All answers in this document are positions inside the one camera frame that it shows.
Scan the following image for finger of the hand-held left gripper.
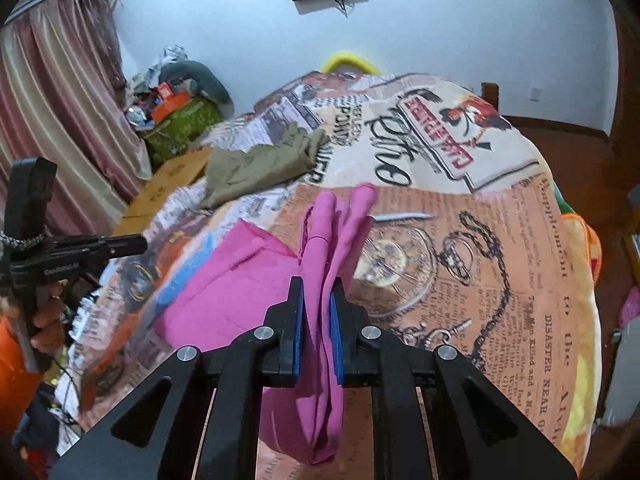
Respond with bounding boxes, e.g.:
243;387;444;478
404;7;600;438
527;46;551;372
101;233;149;261

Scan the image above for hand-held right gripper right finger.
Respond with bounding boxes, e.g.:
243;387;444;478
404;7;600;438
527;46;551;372
329;279;578;480

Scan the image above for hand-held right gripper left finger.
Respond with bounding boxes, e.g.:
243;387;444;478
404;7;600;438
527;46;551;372
50;276;306;480

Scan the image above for pink pants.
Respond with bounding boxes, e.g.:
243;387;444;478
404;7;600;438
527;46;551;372
154;182;377;466

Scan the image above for person's left hand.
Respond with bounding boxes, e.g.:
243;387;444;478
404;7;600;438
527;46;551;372
30;284;69;356

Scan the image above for brown cardboard box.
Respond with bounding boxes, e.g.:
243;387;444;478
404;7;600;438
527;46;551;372
112;146;213;236

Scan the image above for striped pink curtain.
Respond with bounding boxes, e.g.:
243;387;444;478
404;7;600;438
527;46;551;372
0;0;153;238

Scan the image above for orange box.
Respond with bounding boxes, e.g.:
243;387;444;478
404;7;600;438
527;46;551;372
150;82;193;121

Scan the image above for olive green garment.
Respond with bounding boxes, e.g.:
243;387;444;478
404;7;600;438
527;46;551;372
201;127;331;209

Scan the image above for printed blanket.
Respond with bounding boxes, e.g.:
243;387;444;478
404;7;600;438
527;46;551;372
50;71;601;480

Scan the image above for grey plush toy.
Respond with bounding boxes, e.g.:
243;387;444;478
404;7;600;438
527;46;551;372
160;60;235;108

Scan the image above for yellow orange fleece blanket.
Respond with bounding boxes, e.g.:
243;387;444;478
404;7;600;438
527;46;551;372
550;180;603;461

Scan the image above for yellow hoop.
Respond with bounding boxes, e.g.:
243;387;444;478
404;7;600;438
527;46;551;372
320;50;383;75

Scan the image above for white cabinet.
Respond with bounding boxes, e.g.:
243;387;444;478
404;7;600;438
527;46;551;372
607;320;640;426

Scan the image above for pink plush item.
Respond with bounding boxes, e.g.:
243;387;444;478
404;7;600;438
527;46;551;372
617;287;640;328

